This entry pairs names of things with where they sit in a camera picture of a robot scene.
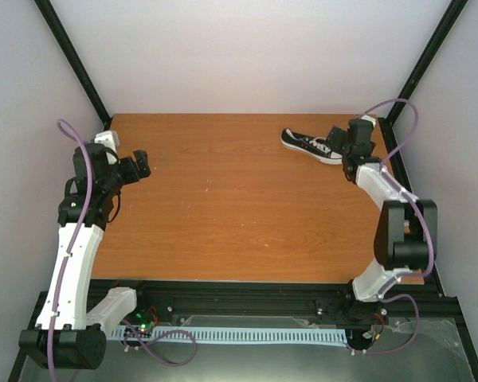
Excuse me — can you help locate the black white canvas sneaker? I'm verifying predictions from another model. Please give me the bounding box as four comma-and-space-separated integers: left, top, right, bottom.
280, 128, 342, 166

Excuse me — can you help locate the white shoelace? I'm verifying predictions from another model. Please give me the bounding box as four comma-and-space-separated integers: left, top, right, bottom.
303, 137, 332, 158

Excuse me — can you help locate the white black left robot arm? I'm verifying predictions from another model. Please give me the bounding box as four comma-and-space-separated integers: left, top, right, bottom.
19, 142, 151, 372

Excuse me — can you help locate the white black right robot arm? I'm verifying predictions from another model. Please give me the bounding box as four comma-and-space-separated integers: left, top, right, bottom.
327, 117, 437, 324

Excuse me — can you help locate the circuit board with green led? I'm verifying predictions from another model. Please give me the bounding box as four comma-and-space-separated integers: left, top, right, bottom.
125, 306, 159, 341

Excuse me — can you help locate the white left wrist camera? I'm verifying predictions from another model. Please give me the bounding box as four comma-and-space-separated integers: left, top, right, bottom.
93, 130, 120, 165

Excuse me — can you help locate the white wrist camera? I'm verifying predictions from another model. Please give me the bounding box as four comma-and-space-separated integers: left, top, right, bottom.
93, 130, 120, 165
355, 115, 377, 127

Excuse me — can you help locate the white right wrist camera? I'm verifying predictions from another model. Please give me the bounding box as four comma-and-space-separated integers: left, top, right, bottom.
355, 115, 377, 127

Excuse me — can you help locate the black left frame post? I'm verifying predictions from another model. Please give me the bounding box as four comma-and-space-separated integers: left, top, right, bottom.
33, 0, 112, 131

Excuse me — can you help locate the black frame post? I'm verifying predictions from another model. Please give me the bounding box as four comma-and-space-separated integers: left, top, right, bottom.
384, 0, 469, 123
33, 0, 112, 131

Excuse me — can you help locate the light blue slotted cable duct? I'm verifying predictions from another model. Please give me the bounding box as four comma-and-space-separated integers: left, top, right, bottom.
107, 325, 347, 347

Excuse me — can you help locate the black right frame post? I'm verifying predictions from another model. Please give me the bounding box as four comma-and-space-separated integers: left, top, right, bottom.
384, 0, 469, 123

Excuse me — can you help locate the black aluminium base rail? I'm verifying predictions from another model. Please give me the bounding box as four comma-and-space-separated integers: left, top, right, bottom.
34, 278, 461, 331

